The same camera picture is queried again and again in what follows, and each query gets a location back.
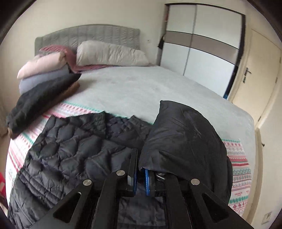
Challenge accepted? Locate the grey bed mattress cover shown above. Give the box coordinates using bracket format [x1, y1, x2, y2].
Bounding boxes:
[61, 65, 258, 199]

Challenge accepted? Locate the cream door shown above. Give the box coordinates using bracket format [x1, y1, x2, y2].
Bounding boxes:
[232, 30, 281, 124]

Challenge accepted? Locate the folded pink blanket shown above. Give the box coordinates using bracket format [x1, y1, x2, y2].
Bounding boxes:
[17, 52, 67, 79]

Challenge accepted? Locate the patterned red green white blanket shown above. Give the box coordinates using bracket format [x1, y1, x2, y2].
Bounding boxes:
[5, 102, 251, 216]

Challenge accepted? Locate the beige pillow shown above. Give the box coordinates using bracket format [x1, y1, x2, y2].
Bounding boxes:
[76, 40, 149, 66]

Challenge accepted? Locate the grey padded headboard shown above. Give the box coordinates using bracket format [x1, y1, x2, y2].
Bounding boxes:
[34, 24, 140, 55]

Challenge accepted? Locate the folded brown garment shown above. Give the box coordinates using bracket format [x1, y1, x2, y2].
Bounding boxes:
[7, 82, 80, 139]

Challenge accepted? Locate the wall socket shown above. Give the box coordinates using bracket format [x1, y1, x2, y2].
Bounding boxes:
[261, 212, 272, 225]

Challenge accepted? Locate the door handle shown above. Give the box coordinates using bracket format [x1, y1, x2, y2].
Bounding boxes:
[243, 67, 252, 83]

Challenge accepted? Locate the black quilted puffer jacket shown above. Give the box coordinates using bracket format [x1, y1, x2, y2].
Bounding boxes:
[8, 101, 232, 228]

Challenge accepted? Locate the white sliding wardrobe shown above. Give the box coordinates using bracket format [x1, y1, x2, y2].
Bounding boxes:
[159, 2, 246, 99]

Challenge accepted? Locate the folded black garment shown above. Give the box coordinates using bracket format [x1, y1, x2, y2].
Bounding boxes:
[6, 73, 81, 139]

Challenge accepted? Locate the folded lavender blanket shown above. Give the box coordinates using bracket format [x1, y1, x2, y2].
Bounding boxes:
[19, 65, 71, 95]

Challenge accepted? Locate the maroon pink bedspread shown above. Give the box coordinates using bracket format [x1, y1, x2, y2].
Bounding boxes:
[39, 44, 113, 73]

